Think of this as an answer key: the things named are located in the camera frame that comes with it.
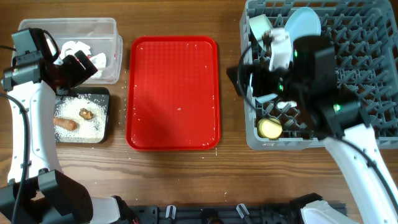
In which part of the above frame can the light blue bowl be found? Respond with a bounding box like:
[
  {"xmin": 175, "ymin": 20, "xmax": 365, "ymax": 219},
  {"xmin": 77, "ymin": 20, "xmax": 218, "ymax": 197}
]
[{"xmin": 255, "ymin": 93, "xmax": 278, "ymax": 103}]

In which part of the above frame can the yellow plastic cup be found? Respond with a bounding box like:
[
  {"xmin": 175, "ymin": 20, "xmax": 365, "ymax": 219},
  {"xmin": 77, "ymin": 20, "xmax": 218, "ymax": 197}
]
[{"xmin": 257, "ymin": 118, "xmax": 283, "ymax": 139}]

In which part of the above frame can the brown mushroom piece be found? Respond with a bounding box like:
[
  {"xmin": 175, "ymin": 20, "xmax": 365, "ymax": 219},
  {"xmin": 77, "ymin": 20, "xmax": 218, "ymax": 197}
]
[{"xmin": 79, "ymin": 108, "xmax": 94, "ymax": 120}]

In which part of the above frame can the orange carrot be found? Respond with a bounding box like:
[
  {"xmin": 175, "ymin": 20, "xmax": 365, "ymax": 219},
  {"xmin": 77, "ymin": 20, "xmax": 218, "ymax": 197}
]
[{"xmin": 53, "ymin": 118, "xmax": 78, "ymax": 131}]

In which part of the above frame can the green bowl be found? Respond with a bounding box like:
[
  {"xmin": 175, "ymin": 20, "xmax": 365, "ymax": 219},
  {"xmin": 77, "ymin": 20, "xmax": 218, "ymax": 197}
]
[{"xmin": 249, "ymin": 14, "xmax": 272, "ymax": 50}]

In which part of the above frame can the white rice pile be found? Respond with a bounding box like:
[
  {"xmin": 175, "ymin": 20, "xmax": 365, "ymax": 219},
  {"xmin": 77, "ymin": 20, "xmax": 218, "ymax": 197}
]
[{"xmin": 54, "ymin": 95, "xmax": 108, "ymax": 144}]

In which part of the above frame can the light blue plate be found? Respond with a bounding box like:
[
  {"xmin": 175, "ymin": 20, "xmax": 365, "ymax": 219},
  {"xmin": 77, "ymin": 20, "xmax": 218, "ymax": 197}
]
[{"xmin": 284, "ymin": 7, "xmax": 321, "ymax": 42}]

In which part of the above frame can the white plastic spoon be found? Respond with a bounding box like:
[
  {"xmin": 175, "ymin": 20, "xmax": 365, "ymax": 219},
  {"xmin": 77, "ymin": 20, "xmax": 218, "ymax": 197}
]
[{"xmin": 277, "ymin": 101, "xmax": 297, "ymax": 110}]

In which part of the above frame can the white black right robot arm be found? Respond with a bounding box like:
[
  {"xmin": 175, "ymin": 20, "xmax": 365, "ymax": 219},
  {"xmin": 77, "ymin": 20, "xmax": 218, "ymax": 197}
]
[{"xmin": 227, "ymin": 35, "xmax": 397, "ymax": 223}]

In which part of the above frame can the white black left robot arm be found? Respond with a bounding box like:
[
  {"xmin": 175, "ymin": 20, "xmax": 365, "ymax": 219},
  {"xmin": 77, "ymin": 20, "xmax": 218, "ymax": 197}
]
[{"xmin": 1, "ymin": 28, "xmax": 123, "ymax": 223}]

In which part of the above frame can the clear plastic waste bin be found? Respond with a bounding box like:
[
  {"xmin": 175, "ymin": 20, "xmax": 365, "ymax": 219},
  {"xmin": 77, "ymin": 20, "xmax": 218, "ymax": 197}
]
[{"xmin": 18, "ymin": 17, "xmax": 123, "ymax": 85}]

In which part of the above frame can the black food waste tray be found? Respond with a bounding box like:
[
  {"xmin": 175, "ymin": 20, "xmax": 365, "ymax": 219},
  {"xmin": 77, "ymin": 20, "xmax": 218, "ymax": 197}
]
[{"xmin": 54, "ymin": 86, "xmax": 111, "ymax": 144}]

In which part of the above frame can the grey dishwasher rack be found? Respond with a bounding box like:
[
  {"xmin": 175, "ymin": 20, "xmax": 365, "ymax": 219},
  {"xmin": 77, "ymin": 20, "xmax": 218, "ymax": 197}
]
[{"xmin": 239, "ymin": 0, "xmax": 397, "ymax": 149}]

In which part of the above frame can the red serving tray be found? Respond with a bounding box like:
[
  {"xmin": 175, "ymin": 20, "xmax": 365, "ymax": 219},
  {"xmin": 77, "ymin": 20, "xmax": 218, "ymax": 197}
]
[{"xmin": 126, "ymin": 35, "xmax": 221, "ymax": 151}]

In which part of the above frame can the black mounting rail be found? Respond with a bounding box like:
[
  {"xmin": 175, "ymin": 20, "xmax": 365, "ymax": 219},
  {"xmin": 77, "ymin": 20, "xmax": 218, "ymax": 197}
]
[{"xmin": 118, "ymin": 202, "xmax": 348, "ymax": 224}]

